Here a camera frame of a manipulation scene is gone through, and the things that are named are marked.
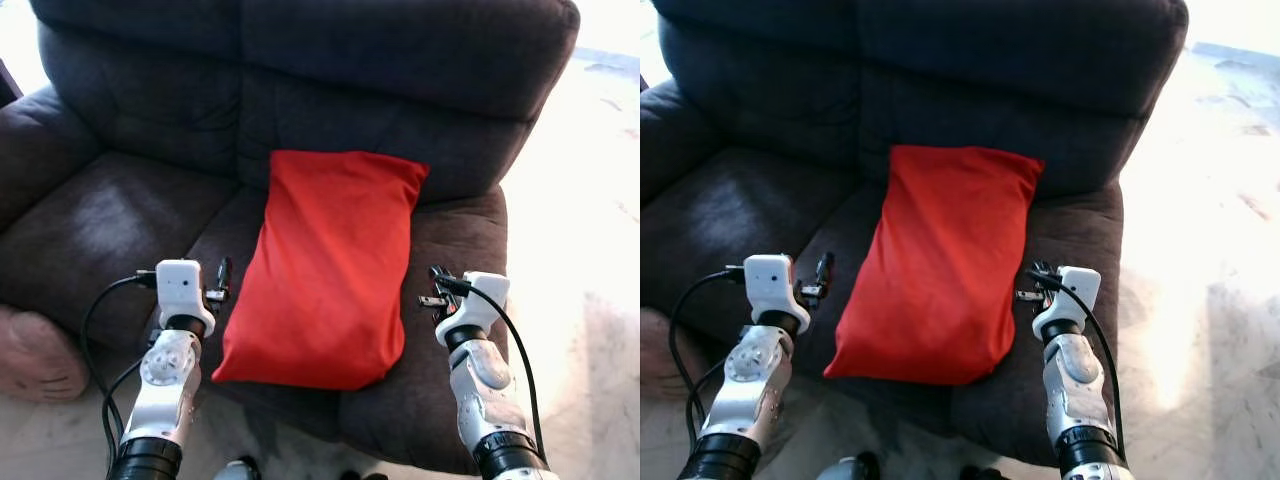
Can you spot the dark brown fabric sofa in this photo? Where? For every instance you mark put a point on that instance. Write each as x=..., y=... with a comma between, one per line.
x=730, y=220
x=120, y=220

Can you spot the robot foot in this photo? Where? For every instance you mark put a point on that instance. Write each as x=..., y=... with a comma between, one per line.
x=362, y=476
x=982, y=473
x=238, y=469
x=850, y=468

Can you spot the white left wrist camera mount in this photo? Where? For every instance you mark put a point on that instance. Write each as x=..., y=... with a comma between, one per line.
x=770, y=280
x=180, y=285

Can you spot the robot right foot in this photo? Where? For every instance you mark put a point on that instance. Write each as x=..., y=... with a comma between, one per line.
x=362, y=476
x=982, y=473

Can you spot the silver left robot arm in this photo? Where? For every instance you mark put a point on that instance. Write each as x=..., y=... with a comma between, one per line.
x=750, y=390
x=165, y=390

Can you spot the red pillow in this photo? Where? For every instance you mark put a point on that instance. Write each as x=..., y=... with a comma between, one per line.
x=930, y=270
x=320, y=270

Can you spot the pinkish brown cushion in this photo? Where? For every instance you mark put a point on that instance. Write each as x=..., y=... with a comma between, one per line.
x=35, y=355
x=660, y=360

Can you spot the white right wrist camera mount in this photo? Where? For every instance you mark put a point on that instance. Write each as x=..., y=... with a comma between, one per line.
x=1078, y=290
x=483, y=295

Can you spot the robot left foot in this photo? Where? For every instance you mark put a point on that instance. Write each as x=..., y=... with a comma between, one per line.
x=850, y=468
x=238, y=469

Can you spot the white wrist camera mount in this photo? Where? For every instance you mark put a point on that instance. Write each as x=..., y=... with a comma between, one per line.
x=180, y=285
x=770, y=280
x=1078, y=290
x=483, y=295

